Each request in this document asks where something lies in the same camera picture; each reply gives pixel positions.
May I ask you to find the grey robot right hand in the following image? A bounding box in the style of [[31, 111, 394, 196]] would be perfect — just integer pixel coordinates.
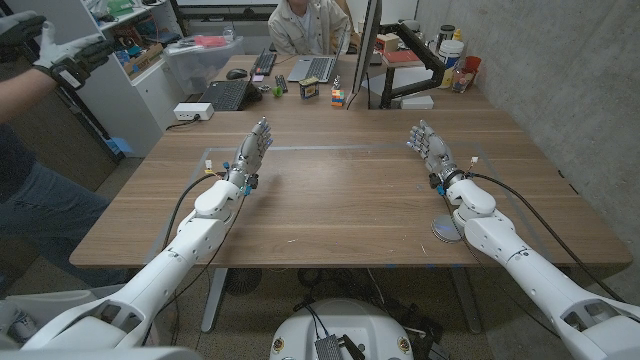
[[407, 118, 464, 189]]

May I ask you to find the standing person's gloved left hand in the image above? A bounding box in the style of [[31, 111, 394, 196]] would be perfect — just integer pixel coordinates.
[[0, 10, 47, 64]]

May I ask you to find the standing person's gloved right hand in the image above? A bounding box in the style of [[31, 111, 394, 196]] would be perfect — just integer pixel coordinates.
[[31, 20, 116, 92]]

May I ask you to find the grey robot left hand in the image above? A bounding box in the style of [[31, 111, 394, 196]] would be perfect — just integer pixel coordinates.
[[225, 116, 275, 190]]

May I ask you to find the standing person's bare right forearm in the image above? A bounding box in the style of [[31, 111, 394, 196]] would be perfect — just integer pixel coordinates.
[[0, 64, 59, 125]]

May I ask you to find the silver round jar lid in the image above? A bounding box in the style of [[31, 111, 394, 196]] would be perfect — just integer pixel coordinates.
[[431, 214, 464, 245]]

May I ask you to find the dark lidded jar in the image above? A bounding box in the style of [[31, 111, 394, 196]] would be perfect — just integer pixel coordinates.
[[436, 23, 457, 51]]

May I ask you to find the flat white box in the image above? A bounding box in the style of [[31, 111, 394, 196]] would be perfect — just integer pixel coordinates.
[[399, 94, 435, 111]]

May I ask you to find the black open laptop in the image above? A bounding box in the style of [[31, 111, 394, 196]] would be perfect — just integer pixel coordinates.
[[197, 79, 264, 112]]

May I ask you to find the white shelf cabinet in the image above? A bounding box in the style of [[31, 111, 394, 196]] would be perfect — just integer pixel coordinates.
[[4, 0, 189, 159]]

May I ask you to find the green box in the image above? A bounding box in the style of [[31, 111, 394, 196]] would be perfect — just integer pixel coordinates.
[[106, 0, 137, 17]]

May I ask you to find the white power socket box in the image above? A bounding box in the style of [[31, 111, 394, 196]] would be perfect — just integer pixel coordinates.
[[173, 102, 215, 122]]

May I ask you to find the clear glass with items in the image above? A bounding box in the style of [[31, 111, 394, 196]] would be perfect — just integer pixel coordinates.
[[451, 69, 474, 95]]

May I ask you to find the open brown cardboard box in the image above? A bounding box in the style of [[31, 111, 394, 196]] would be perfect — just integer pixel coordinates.
[[122, 42, 165, 77]]

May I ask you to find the small printed card box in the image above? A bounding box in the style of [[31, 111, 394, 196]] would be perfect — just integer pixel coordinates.
[[298, 76, 321, 100]]

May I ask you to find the black keyboard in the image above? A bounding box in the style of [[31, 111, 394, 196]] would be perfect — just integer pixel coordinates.
[[249, 48, 279, 77]]

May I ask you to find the white plastic tub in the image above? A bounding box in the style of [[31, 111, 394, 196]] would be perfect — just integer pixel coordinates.
[[438, 39, 465, 70]]

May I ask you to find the red book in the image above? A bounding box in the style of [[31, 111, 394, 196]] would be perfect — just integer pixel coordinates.
[[382, 48, 424, 66]]

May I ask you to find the clear plastic storage bin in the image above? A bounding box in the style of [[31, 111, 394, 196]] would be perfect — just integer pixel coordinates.
[[162, 35, 246, 96]]

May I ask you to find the silver open laptop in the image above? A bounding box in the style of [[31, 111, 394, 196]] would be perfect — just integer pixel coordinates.
[[286, 29, 349, 85]]

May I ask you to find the small cardboard box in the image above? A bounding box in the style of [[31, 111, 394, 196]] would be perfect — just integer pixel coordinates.
[[374, 33, 401, 54]]

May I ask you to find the pink flat packet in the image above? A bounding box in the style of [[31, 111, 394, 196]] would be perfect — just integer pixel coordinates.
[[193, 34, 229, 49]]

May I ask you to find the grey flat computer monitor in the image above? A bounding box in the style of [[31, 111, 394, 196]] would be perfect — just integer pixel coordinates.
[[351, 0, 384, 96]]

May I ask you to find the black round fan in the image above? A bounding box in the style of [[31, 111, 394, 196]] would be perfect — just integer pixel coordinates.
[[223, 268, 264, 297]]

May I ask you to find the seated person in beige jacket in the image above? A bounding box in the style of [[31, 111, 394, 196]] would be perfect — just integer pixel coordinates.
[[267, 0, 354, 56]]

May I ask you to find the standing person in blue jeans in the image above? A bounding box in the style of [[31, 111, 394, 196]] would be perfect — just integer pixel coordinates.
[[0, 122, 131, 296]]

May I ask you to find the white robot torso base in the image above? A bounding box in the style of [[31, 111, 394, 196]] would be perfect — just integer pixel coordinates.
[[269, 298, 415, 360]]

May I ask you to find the grey finned module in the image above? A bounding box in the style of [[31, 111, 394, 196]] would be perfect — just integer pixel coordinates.
[[314, 335, 346, 360]]

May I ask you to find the white plastic bin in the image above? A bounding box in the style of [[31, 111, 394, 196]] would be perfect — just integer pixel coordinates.
[[0, 284, 126, 351]]

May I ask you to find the white printed can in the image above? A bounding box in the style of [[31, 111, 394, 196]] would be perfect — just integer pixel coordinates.
[[7, 307, 39, 344]]

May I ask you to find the black power box cable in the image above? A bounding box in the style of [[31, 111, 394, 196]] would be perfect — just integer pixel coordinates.
[[164, 117, 201, 132]]

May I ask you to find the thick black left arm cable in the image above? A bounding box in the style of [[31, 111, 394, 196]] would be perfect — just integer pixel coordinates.
[[160, 171, 226, 251]]

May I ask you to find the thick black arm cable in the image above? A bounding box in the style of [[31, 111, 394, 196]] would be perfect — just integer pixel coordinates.
[[464, 171, 629, 305], [160, 171, 226, 251]]

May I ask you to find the thin dark left arm cable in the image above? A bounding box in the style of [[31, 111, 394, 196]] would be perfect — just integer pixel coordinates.
[[142, 193, 249, 346]]

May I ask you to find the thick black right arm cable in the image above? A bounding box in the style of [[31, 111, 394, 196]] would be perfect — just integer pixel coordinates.
[[464, 171, 629, 305]]

